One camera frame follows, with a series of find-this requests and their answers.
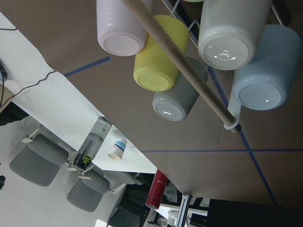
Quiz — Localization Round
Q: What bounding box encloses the green cup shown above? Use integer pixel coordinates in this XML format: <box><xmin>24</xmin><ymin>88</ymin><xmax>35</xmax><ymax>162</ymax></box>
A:
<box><xmin>183</xmin><ymin>0</ymin><xmax>204</xmax><ymax>3</ymax></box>

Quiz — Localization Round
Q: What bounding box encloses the clear water bottle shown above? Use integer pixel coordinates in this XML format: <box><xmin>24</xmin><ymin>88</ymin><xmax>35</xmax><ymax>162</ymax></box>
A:
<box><xmin>73</xmin><ymin>116</ymin><xmax>112</xmax><ymax>170</ymax></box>

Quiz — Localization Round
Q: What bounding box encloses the wooden rack rod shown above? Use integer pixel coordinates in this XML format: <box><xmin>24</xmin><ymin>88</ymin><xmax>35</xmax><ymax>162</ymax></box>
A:
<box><xmin>123</xmin><ymin>0</ymin><xmax>241</xmax><ymax>133</ymax></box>

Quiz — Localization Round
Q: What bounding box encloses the pink cup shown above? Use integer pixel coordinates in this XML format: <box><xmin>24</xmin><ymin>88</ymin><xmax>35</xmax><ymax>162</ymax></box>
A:
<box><xmin>96</xmin><ymin>0</ymin><xmax>147</xmax><ymax>56</ymax></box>

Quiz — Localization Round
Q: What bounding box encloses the grey office chair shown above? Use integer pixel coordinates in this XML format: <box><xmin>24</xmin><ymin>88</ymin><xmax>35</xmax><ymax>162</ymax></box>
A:
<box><xmin>9</xmin><ymin>134</ymin><xmax>69</xmax><ymax>187</ymax></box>
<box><xmin>67</xmin><ymin>170</ymin><xmax>110</xmax><ymax>212</ymax></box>

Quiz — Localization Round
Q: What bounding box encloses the yellow cup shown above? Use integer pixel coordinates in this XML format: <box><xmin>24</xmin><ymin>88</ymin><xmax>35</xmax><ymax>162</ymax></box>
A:
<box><xmin>134</xmin><ymin>15</ymin><xmax>189</xmax><ymax>92</ymax></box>

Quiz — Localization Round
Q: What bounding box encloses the cream cup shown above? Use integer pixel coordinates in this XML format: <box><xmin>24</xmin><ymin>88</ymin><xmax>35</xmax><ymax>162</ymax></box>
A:
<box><xmin>198</xmin><ymin>0</ymin><xmax>272</xmax><ymax>70</ymax></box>

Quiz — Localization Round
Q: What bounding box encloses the grey cup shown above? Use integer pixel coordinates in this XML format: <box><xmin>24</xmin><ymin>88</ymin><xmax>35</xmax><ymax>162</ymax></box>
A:
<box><xmin>152</xmin><ymin>72</ymin><xmax>199</xmax><ymax>121</ymax></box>

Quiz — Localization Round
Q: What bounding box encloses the aluminium frame post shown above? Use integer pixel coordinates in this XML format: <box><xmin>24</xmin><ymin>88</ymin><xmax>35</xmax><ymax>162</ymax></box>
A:
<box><xmin>175</xmin><ymin>194</ymin><xmax>192</xmax><ymax>227</ymax></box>

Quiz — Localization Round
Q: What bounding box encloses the light blue cup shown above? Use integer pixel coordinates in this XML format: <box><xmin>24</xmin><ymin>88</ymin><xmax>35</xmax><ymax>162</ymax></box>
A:
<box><xmin>233</xmin><ymin>24</ymin><xmax>303</xmax><ymax>111</ymax></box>

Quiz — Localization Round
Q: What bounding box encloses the red thermos bottle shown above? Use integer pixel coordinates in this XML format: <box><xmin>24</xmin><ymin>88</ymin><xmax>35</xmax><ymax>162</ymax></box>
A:
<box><xmin>145</xmin><ymin>169</ymin><xmax>168</xmax><ymax>210</ymax></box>

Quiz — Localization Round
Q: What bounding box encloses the paper cup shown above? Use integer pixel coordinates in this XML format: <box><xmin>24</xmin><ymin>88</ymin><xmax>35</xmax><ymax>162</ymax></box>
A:
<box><xmin>107</xmin><ymin>139</ymin><xmax>127</xmax><ymax>160</ymax></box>

